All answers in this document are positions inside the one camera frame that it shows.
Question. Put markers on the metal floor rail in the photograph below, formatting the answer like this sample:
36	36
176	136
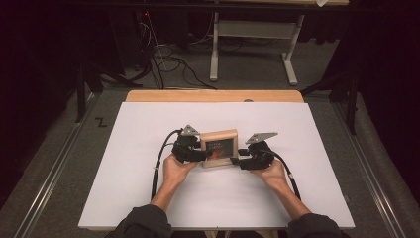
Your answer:
373	172
49	185

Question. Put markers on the white table board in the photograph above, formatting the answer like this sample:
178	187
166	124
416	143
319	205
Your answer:
231	115

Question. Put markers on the dark curtain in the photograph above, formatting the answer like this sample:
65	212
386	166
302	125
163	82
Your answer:
393	82
29	82

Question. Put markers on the person's left hand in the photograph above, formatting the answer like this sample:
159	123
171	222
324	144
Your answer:
173	173

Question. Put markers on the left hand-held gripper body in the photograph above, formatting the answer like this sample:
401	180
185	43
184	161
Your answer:
185	150

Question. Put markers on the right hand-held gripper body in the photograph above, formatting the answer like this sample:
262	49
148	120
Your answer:
261	157

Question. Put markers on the grey round table cap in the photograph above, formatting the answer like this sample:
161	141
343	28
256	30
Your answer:
248	100

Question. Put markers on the white metal desk frame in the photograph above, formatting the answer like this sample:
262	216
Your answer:
254	29

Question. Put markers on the wooden table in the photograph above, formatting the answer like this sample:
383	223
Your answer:
198	95

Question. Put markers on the black metal stand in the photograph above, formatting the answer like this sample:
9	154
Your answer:
352	105
81	95

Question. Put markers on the wooden picture frame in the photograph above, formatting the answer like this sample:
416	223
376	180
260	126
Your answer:
218	135

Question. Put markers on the person's right hand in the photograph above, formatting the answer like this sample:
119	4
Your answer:
275	178

